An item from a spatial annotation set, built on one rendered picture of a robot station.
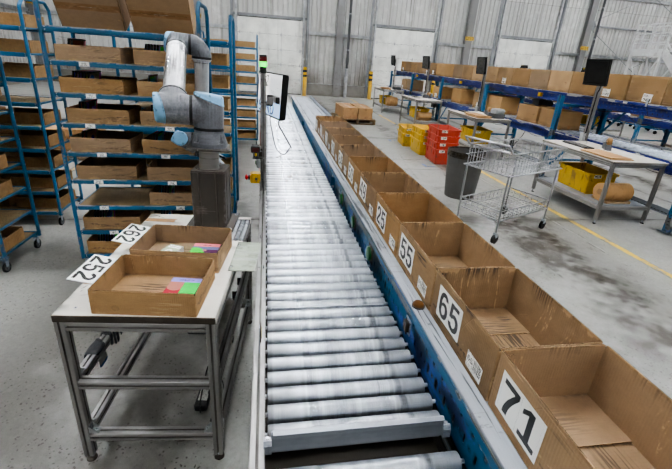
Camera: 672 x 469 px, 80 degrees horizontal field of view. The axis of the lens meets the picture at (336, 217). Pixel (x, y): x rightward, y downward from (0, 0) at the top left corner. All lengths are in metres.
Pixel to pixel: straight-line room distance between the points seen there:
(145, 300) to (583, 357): 1.39
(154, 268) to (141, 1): 1.89
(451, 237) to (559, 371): 0.79
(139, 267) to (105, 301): 0.28
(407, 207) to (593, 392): 1.21
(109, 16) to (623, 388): 3.25
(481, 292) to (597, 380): 0.42
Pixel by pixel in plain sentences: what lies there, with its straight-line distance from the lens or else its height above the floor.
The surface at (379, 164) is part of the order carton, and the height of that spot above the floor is 1.00.
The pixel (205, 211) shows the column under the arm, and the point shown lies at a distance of 2.29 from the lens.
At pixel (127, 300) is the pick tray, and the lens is 1.65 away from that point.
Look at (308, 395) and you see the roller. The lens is 1.30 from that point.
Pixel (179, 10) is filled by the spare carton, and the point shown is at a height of 1.90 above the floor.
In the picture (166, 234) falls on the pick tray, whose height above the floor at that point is 0.80.
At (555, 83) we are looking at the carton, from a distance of 8.47.
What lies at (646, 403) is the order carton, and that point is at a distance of 1.22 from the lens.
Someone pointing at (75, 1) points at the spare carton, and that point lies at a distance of 3.33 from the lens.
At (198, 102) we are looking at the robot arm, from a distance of 2.18.
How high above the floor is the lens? 1.67
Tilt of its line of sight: 22 degrees down
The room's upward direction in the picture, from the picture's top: 4 degrees clockwise
